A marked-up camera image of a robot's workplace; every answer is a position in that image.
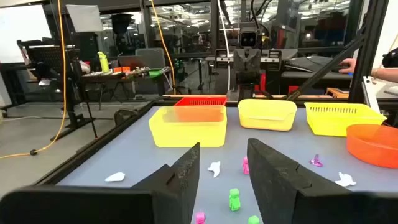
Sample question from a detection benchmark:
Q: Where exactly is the yellow slotted basket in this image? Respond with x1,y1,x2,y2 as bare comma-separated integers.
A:
304,102,388,138

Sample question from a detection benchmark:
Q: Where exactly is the red slotted basket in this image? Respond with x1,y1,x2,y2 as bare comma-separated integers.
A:
174,96,228,108

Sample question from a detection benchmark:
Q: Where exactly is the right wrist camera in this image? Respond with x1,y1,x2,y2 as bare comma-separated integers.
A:
238,29,262,48

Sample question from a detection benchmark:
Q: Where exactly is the person's hand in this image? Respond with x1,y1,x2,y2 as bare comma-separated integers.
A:
338,58,358,75

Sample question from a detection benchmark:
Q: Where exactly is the silver metal bracket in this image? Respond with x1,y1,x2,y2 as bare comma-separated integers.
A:
361,75,382,115

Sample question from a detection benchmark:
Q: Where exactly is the black table clamp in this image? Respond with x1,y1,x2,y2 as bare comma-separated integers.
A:
113,108,140,127

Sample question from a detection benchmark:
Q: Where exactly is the yellow hanging cable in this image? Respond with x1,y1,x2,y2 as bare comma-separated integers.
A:
149,0,177,96
0,0,68,160

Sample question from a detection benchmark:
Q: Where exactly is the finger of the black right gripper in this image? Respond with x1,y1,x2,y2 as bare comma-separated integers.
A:
233,49,248,84
247,49,261,84

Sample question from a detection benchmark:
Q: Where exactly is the white softbox panel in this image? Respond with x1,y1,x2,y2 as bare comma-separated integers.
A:
65,4,104,34

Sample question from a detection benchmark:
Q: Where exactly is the white hanging cable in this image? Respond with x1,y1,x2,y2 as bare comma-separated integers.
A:
217,0,233,91

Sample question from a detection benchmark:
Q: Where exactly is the orange round bowl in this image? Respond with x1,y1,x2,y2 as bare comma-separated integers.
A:
346,123,398,169

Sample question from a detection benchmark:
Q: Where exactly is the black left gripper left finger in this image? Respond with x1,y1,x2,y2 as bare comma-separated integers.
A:
0,142,200,224

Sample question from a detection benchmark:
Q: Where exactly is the black work table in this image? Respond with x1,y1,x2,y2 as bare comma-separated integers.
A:
81,70,171,97

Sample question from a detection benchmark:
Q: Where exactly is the black keyboard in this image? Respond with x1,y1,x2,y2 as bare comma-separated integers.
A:
284,55,343,74

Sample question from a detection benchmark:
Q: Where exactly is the yellow-green bottle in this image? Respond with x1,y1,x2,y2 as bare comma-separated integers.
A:
97,51,111,74

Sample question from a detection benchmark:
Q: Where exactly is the black studio lamp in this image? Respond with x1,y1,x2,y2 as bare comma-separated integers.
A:
110,12,134,35

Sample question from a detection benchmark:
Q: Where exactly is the black tripod stand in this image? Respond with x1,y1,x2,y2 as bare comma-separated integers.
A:
49,30,99,142

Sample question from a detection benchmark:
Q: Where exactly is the dark grey desk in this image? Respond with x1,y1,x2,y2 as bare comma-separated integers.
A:
281,70,354,94

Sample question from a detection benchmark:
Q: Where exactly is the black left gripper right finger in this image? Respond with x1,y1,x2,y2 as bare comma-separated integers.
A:
247,138,398,224

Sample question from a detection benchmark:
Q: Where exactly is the person's forearm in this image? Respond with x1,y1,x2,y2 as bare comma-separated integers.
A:
369,67,398,83

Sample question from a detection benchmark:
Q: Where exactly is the translucent yellow plastic bin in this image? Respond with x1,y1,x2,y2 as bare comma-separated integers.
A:
148,105,228,148

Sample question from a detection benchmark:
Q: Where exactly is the purple witch hat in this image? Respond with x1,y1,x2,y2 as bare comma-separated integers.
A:
308,154,324,168

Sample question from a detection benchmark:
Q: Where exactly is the peach solid plastic bin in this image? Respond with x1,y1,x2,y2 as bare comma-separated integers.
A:
238,98,298,132

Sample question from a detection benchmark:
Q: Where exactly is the white ghost figurine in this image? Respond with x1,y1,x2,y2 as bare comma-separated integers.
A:
207,161,221,179
334,172,358,187
104,172,126,183

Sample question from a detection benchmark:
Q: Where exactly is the black equipment cart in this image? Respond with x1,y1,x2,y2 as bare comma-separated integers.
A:
17,39,78,103

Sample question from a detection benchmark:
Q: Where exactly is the whiteboard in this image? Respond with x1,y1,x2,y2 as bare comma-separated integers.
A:
0,3,53,65

